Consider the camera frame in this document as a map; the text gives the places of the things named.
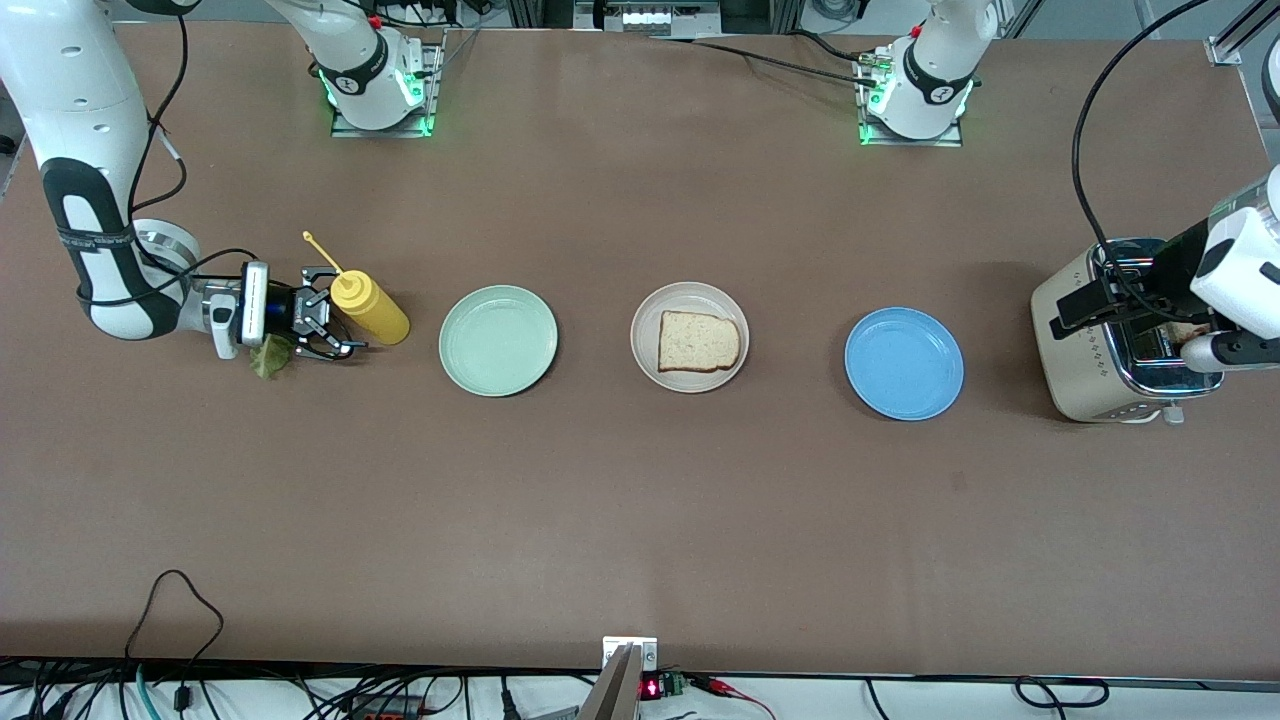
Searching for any metal frame with light unit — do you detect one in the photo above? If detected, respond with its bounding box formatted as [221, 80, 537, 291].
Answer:
[575, 0, 723, 33]

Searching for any silver mounting bracket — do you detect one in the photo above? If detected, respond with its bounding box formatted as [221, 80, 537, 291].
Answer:
[602, 636, 660, 673]

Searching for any green lettuce leaf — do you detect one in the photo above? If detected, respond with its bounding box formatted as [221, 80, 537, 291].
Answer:
[248, 335, 297, 381]

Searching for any mint green plate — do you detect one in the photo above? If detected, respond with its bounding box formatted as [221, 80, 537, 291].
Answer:
[438, 285, 559, 398]

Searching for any beige plate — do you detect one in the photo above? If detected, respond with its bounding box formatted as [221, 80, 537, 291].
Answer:
[629, 281, 750, 394]

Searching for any blue plate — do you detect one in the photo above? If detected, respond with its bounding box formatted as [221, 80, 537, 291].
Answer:
[843, 306, 966, 422]

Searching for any thin black looped cable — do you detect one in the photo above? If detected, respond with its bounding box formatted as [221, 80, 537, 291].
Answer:
[124, 569, 225, 663]

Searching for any red wire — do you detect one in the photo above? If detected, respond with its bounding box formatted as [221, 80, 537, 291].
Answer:
[690, 675, 776, 720]

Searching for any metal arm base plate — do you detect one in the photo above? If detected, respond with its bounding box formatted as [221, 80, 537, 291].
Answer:
[855, 48, 966, 149]
[330, 28, 447, 139]

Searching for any aluminium frame profile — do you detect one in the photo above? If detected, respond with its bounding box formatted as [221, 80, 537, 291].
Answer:
[1205, 0, 1280, 67]

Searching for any black cable across table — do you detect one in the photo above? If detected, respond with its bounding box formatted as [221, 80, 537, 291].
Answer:
[648, 35, 883, 89]

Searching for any grey metal mount bar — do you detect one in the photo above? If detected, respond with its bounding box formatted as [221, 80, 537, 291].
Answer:
[577, 645, 642, 720]

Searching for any beige chrome toaster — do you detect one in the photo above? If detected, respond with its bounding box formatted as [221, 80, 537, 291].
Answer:
[1030, 237, 1227, 426]

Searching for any yellow squeeze bottle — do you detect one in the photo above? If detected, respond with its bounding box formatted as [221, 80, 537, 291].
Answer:
[301, 229, 411, 347]

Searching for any black coiled cable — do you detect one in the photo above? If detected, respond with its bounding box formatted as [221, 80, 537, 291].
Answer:
[1014, 676, 1111, 710]

